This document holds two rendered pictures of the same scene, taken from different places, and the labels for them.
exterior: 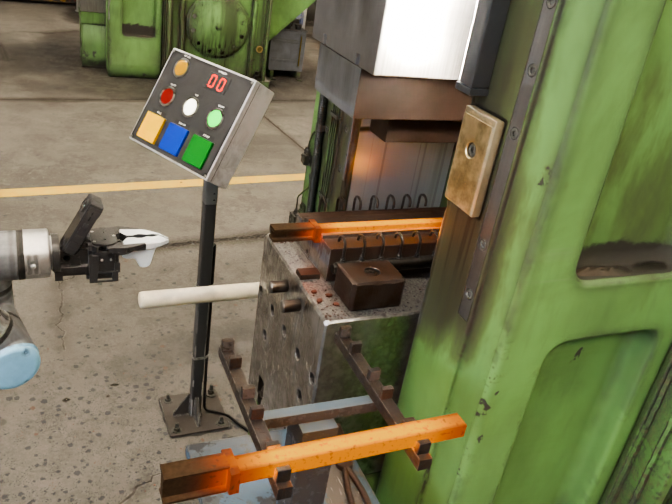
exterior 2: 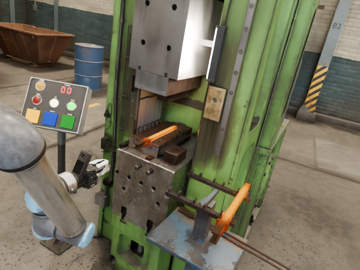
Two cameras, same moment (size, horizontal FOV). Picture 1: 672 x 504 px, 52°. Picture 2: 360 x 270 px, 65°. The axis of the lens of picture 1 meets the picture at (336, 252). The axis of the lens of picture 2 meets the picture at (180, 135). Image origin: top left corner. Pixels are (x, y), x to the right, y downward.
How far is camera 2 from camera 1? 78 cm
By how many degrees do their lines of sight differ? 34
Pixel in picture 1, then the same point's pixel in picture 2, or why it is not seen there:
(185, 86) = (46, 94)
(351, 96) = (163, 88)
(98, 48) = not seen: outside the picture
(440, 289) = (203, 148)
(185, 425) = (61, 247)
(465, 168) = (212, 106)
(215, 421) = not seen: hidden behind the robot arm
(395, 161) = (149, 109)
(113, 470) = not seen: outside the picture
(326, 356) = (172, 184)
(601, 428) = (239, 177)
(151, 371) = (25, 232)
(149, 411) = (39, 249)
